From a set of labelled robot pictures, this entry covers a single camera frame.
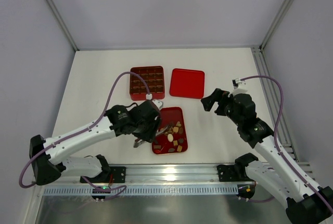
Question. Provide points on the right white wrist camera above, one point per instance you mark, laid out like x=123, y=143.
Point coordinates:
x=239, y=87

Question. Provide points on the white oval chocolate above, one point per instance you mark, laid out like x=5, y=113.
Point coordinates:
x=170, y=137

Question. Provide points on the aluminium front rail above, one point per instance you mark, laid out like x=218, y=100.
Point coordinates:
x=169, y=173

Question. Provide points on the right aluminium frame rails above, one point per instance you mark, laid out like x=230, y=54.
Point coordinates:
x=272, y=96

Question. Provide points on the slotted cable duct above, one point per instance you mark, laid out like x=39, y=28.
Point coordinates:
x=146, y=190

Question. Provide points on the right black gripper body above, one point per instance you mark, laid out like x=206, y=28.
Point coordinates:
x=219, y=103

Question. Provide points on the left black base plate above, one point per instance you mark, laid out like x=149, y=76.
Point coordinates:
x=117, y=174

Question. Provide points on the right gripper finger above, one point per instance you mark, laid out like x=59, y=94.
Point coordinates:
x=222, y=109
x=218, y=96

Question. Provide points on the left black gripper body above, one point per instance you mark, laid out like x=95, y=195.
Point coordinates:
x=150, y=132

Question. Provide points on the brown oval ridged chocolate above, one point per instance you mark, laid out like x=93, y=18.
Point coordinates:
x=180, y=130

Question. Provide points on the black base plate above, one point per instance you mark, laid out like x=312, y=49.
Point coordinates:
x=226, y=173
x=117, y=174

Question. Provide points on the tan shell chocolate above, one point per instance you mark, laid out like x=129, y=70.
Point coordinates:
x=179, y=148

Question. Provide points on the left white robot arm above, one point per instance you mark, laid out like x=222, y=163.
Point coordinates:
x=53, y=158

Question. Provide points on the red rectangular tray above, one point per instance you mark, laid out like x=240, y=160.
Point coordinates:
x=171, y=114

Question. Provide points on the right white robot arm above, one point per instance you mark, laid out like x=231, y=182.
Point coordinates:
x=303, y=199

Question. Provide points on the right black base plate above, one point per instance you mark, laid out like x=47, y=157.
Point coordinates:
x=226, y=173

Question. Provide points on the red compartment chocolate box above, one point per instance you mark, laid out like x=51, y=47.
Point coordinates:
x=154, y=78

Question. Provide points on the red box lid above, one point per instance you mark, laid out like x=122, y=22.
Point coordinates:
x=187, y=83

